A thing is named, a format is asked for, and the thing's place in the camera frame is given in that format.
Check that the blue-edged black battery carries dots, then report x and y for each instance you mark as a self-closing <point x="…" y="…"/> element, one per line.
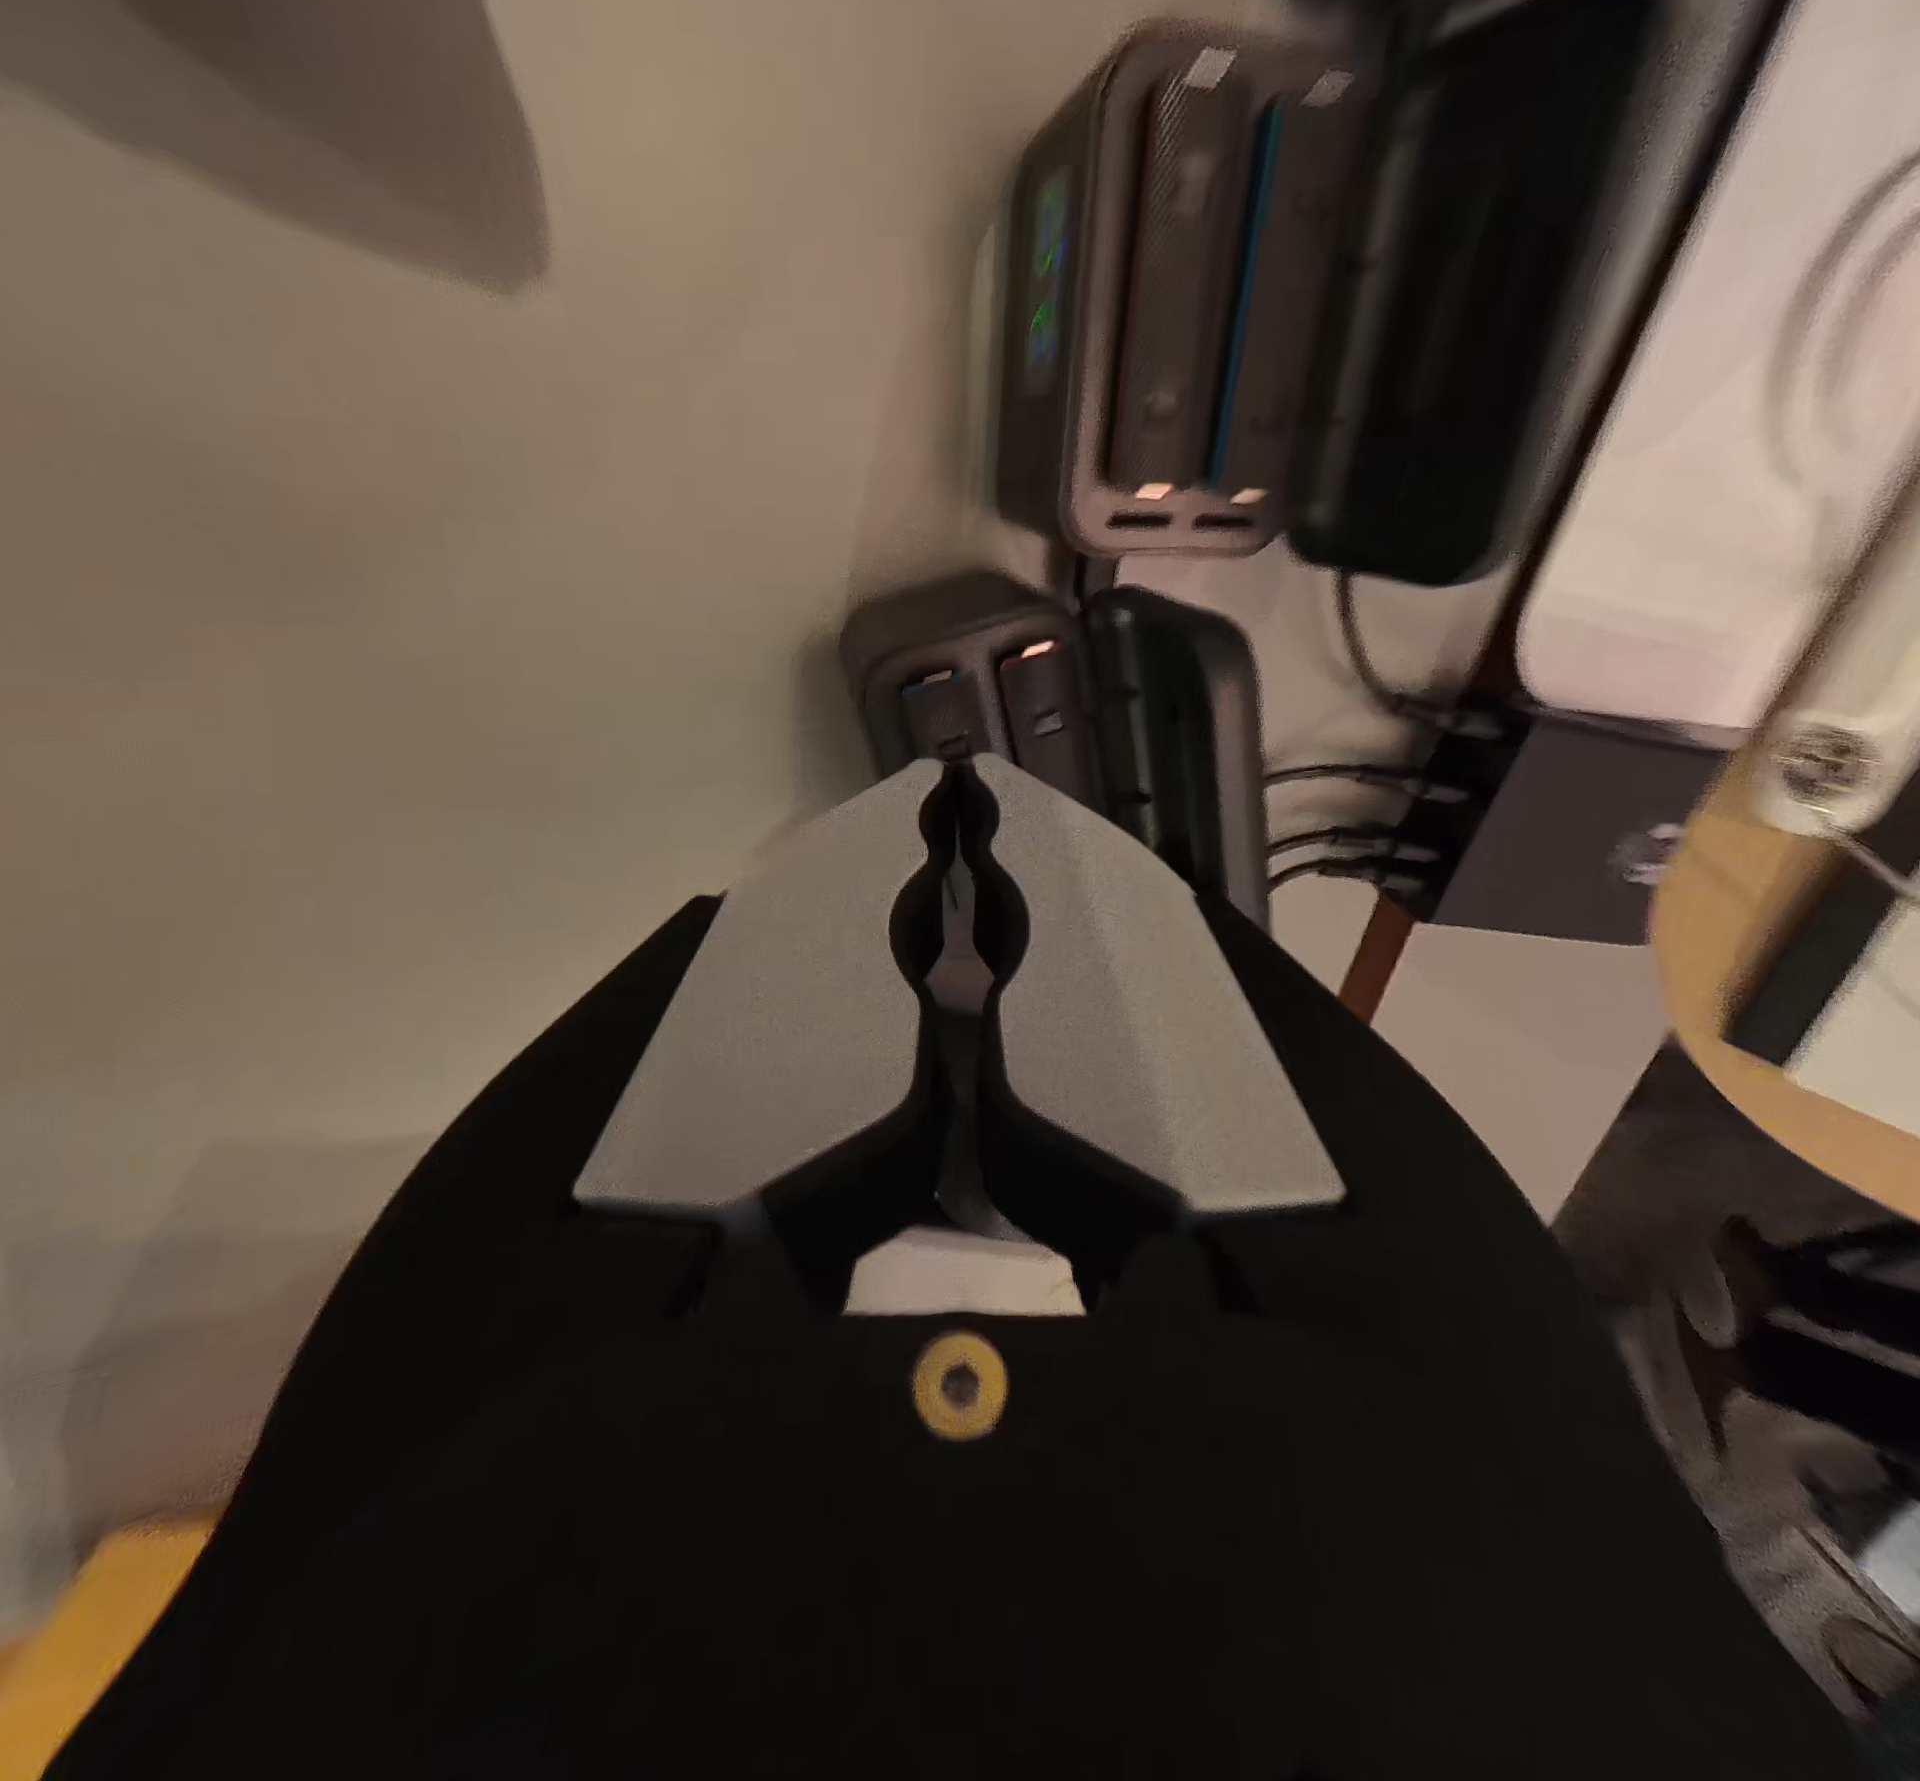
<point x="937" y="716"/>
<point x="1292" y="311"/>

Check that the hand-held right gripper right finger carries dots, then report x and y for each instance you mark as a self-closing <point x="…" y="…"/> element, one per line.
<point x="1155" y="1047"/>

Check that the yellow plastic bin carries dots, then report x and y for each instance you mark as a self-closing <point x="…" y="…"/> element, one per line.
<point x="75" y="1660"/>

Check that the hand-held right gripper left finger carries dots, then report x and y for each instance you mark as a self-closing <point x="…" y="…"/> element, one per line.
<point x="780" y="1031"/>

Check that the black power hub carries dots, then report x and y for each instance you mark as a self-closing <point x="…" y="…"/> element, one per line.
<point x="1576" y="821"/>

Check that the instruction sheet on wooden stand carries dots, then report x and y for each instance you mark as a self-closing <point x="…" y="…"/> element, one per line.
<point x="1681" y="537"/>

